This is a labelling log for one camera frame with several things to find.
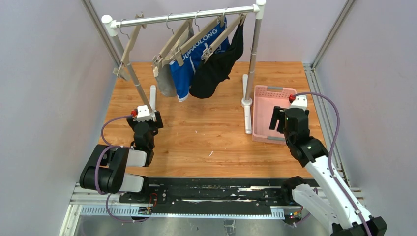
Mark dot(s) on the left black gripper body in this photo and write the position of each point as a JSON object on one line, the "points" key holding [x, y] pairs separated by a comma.
{"points": [[158, 119]]}

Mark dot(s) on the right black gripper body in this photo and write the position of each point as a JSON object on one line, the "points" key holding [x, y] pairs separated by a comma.
{"points": [[283, 118]]}

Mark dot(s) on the grey beige underwear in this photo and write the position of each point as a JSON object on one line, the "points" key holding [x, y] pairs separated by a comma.
{"points": [[164, 77]]}

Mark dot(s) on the blue white underwear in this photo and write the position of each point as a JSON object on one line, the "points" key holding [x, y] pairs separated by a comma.
{"points": [[183, 74]]}

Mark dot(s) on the beige hanger of blue underwear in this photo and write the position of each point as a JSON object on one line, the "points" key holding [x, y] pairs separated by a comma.
{"points": [[190, 43]]}

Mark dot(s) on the beige hanger of grey underwear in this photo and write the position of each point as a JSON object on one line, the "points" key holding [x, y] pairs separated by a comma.
{"points": [[157, 61]]}

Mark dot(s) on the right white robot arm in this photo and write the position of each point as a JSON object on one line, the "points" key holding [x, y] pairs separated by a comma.
{"points": [[341, 213]]}

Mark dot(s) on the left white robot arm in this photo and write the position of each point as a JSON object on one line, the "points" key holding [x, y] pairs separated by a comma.
{"points": [[105, 170]]}

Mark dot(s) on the empty beige clip hanger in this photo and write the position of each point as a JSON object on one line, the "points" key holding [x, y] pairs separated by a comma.
{"points": [[125, 59]]}

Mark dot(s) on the black underwear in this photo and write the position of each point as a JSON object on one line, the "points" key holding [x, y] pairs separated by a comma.
{"points": [[217, 68]]}

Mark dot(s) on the beige hanger of black underwear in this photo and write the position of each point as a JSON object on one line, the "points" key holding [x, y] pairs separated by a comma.
{"points": [[221, 38]]}

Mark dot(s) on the pink plastic basket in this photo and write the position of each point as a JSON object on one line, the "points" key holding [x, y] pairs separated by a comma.
{"points": [[265, 99]]}

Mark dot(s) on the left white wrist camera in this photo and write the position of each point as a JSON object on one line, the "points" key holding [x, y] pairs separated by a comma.
{"points": [[141, 114]]}

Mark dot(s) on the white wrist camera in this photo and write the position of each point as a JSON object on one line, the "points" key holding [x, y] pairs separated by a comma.
{"points": [[141, 114], [299, 101]]}

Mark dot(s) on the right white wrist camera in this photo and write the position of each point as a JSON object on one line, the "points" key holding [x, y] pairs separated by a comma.
{"points": [[299, 101]]}

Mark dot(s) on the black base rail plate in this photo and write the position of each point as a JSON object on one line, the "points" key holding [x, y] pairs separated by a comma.
{"points": [[212, 196]]}

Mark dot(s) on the white clothes rack frame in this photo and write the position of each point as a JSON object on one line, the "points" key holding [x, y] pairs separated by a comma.
{"points": [[258, 9]]}

